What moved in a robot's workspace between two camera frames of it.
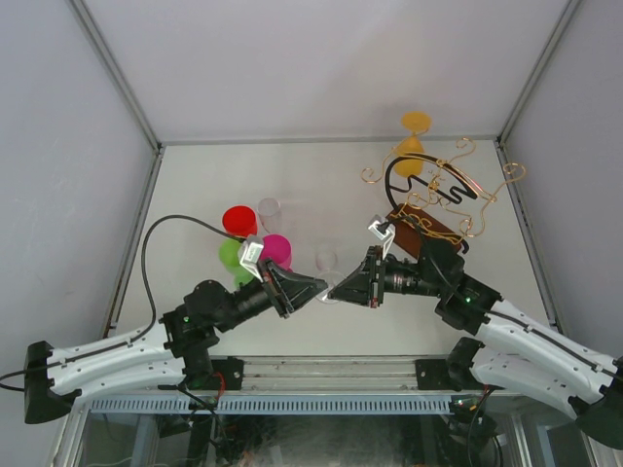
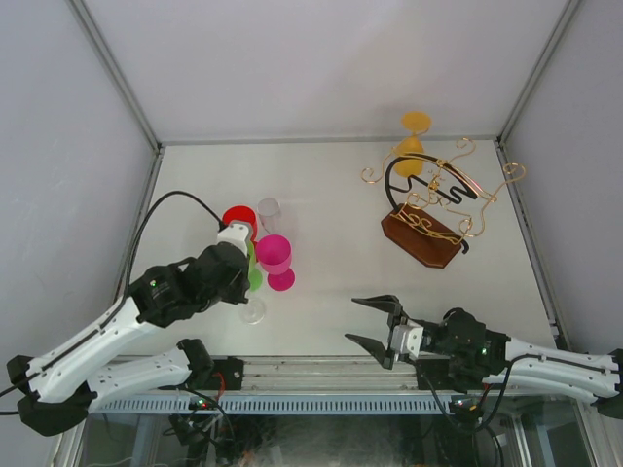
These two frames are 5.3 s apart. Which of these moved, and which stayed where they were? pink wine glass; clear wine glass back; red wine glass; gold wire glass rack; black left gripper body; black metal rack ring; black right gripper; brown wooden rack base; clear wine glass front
Moved: clear wine glass back; black right gripper; black left gripper body
Stayed: clear wine glass front; gold wire glass rack; brown wooden rack base; black metal rack ring; pink wine glass; red wine glass
